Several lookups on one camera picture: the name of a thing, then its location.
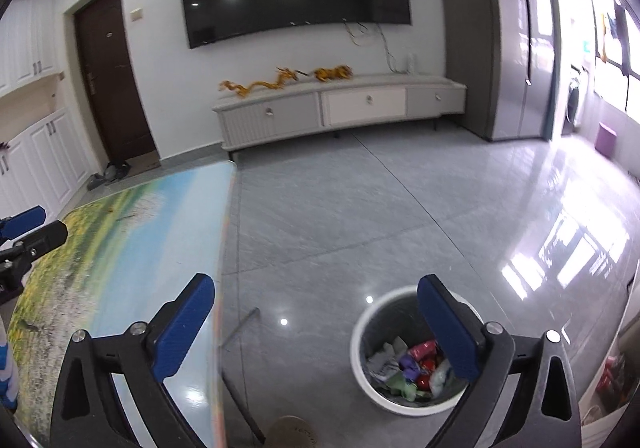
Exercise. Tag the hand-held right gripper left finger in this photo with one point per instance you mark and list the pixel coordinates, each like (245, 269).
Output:
(187, 323)

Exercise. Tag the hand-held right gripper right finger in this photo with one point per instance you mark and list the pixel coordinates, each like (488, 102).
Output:
(447, 328)

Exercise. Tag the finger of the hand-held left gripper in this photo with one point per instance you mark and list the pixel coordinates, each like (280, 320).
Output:
(25, 222)
(45, 237)

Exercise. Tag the white waste bin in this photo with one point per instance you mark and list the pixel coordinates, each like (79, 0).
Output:
(370, 328)

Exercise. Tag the grey slipper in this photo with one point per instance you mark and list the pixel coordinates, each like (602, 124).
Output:
(95, 182)
(110, 173)

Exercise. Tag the black table leg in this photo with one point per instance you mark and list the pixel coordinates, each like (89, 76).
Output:
(240, 398)

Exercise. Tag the black slipper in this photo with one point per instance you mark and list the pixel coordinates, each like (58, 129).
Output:
(124, 168)

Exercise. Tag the brown doormat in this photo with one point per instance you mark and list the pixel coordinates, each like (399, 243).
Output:
(145, 162)

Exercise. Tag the round brown stool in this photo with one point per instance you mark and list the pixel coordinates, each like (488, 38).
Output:
(292, 434)

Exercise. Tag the dark brown door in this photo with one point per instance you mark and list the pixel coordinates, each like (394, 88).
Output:
(110, 77)

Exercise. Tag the white television console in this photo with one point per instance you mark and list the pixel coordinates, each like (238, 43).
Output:
(350, 107)

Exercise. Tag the purple box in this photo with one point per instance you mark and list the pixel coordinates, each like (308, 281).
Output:
(606, 140)

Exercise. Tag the gold dragon figurine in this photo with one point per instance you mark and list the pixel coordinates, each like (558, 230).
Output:
(260, 85)

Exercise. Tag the washing machine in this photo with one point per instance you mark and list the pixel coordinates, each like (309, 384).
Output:
(576, 100)

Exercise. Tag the gold tiger figurine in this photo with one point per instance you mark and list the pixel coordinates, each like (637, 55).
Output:
(334, 72)

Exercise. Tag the grey refrigerator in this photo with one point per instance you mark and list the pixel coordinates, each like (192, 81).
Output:
(500, 52)

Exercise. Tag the bright window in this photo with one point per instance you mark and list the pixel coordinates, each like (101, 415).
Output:
(617, 82)

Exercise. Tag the white wall cabinet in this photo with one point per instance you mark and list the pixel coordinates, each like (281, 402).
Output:
(40, 152)

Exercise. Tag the white light switch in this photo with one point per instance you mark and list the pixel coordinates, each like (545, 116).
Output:
(136, 14)

